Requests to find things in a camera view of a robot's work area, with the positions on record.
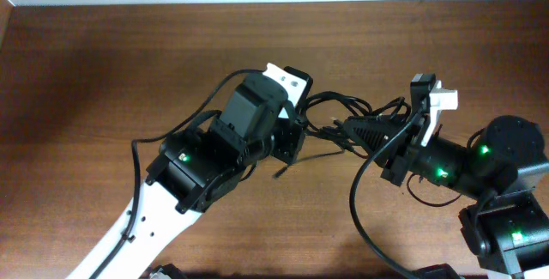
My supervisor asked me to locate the black USB cable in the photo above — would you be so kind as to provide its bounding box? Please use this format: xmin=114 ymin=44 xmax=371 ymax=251
xmin=299 ymin=91 xmax=413 ymax=160

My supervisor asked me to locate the black cable with blue stripes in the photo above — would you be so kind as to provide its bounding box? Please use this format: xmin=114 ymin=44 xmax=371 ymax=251
xmin=273 ymin=148 xmax=347 ymax=180

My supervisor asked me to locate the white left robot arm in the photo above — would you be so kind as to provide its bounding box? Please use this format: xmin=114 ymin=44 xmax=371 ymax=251
xmin=70 ymin=64 xmax=313 ymax=278

